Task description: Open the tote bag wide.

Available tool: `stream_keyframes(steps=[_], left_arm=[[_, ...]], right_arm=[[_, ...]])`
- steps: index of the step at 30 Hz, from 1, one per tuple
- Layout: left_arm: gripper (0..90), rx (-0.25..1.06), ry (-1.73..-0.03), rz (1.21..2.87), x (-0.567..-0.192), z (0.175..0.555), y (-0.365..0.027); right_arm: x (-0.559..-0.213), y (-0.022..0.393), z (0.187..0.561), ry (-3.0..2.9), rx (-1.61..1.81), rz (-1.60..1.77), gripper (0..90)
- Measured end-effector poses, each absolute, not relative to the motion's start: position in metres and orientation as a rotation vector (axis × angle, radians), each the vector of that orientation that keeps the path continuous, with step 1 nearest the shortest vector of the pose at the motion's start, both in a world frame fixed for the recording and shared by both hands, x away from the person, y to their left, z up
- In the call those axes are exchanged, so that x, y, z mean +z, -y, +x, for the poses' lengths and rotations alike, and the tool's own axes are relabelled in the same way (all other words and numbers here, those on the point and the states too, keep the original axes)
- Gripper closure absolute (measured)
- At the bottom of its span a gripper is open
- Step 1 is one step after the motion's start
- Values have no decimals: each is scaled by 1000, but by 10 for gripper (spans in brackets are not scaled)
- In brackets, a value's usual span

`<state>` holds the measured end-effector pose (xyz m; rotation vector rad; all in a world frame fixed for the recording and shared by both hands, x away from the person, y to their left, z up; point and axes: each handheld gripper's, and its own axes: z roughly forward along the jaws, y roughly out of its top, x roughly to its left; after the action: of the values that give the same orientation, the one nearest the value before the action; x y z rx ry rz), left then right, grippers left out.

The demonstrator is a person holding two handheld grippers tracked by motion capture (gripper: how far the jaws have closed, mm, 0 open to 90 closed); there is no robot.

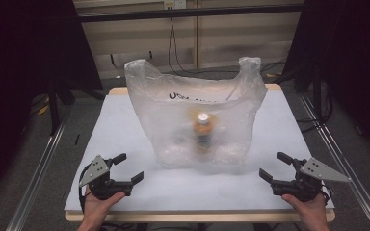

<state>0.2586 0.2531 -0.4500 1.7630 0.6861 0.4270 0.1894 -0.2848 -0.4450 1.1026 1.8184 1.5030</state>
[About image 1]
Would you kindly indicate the silver metal floor rail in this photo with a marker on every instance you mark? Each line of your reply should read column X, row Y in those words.
column 37, row 179
column 343, row 160

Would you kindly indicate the white wall power outlet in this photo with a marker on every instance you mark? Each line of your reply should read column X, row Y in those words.
column 175, row 4

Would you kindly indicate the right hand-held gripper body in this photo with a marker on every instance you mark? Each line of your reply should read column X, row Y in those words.
column 308, row 179

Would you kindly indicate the black metal stand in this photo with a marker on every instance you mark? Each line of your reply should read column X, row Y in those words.
column 316, row 93
column 54, row 109

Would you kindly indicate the translucent white plastic bag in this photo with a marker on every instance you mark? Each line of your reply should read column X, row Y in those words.
column 160, row 122

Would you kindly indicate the person's right hand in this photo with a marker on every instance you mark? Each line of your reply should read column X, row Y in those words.
column 313, row 213

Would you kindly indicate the person's left hand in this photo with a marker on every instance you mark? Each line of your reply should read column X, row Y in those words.
column 96, row 211

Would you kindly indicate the orange bottle with white cap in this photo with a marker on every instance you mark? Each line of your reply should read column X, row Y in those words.
column 203, row 131

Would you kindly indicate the black curtain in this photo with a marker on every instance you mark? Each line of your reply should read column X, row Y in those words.
column 22, row 80
column 353, row 64

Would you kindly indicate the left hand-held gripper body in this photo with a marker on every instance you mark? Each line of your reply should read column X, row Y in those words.
column 98, row 179

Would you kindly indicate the white table mat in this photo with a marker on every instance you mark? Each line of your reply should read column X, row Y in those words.
column 115, row 141

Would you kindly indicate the black horizontal metal bar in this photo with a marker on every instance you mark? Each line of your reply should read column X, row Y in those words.
column 189, row 12

